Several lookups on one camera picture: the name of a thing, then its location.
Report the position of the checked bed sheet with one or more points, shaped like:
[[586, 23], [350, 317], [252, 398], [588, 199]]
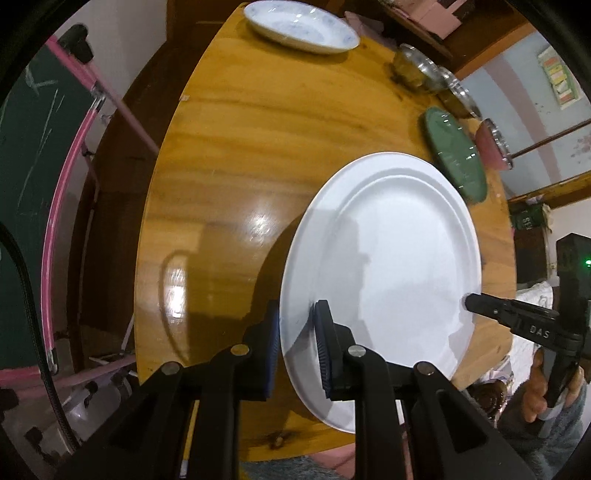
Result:
[[517, 363]]

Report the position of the wall poster chart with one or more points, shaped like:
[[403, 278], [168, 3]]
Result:
[[563, 84]]

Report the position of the person's right hand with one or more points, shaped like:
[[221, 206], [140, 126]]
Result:
[[533, 401]]

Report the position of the dark wooden nightstand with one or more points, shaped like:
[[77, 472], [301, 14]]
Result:
[[531, 228]]

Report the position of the large steel bowl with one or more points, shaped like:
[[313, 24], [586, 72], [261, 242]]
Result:
[[457, 98]]

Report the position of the green chalkboard pink frame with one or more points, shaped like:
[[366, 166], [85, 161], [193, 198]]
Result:
[[47, 173]]

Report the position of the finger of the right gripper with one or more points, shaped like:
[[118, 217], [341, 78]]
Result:
[[503, 313]]

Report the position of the pink steel bowl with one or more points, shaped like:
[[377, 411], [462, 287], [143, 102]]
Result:
[[493, 148]]

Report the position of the green plate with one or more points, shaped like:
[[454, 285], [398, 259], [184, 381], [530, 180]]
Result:
[[456, 153]]

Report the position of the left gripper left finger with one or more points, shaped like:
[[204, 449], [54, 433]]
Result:
[[259, 369]]

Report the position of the white patterned deep plate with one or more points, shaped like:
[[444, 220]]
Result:
[[301, 26]]

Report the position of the small steel bowl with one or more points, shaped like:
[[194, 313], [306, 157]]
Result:
[[417, 71]]

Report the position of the sliding wardrobe doors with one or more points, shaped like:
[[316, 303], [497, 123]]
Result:
[[513, 91]]

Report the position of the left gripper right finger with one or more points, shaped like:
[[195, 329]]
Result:
[[333, 341]]

